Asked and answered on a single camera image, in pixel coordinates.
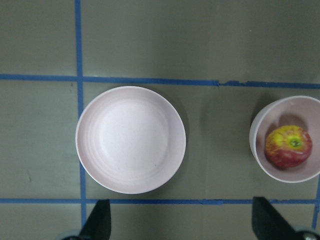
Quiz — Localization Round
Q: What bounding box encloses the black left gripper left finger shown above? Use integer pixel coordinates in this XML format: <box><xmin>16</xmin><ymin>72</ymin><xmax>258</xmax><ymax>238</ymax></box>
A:
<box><xmin>79</xmin><ymin>199</ymin><xmax>111</xmax><ymax>240</ymax></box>

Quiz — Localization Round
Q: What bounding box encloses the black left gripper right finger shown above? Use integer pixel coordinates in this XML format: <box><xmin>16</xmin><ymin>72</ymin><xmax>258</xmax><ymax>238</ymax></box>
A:
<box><xmin>251</xmin><ymin>197</ymin><xmax>303</xmax><ymax>240</ymax></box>

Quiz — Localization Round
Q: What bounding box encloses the red yellow apple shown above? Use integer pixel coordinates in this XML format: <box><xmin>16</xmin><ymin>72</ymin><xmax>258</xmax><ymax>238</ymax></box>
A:
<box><xmin>264</xmin><ymin>125</ymin><xmax>313</xmax><ymax>169</ymax></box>

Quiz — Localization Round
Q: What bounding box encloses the pink bowl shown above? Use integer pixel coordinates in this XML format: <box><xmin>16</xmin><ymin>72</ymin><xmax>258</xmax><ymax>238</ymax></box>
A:
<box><xmin>249</xmin><ymin>95</ymin><xmax>320</xmax><ymax>183</ymax></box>

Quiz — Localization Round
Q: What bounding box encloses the pink plate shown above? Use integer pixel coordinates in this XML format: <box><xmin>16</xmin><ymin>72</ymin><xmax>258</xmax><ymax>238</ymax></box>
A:
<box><xmin>75</xmin><ymin>86</ymin><xmax>187</xmax><ymax>194</ymax></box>

